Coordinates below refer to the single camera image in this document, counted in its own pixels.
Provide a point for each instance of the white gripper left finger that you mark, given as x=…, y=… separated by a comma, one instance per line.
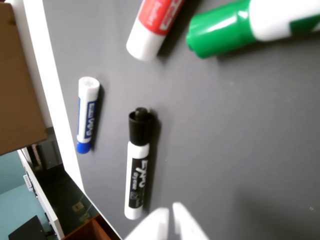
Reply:
x=154, y=228

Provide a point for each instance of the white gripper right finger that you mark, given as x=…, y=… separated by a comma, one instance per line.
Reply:
x=186, y=225

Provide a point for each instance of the green dry erase marker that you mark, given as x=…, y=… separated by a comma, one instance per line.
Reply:
x=220, y=32

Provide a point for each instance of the black dry erase marker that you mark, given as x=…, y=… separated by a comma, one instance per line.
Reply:
x=137, y=170

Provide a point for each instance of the blue dry erase marker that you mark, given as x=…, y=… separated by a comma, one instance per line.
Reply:
x=87, y=112

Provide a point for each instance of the red dry erase marker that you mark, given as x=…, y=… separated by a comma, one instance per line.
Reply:
x=152, y=27

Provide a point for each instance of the brown wooden furniture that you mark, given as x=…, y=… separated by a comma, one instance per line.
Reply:
x=92, y=230

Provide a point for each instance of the white furniture panel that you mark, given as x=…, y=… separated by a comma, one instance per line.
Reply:
x=42, y=200

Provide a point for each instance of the black flat object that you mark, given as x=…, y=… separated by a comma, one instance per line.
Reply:
x=30, y=230

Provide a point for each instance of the dark grey box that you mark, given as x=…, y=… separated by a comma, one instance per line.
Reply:
x=48, y=155

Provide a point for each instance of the brown cardboard box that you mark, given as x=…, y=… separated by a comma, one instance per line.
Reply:
x=17, y=87

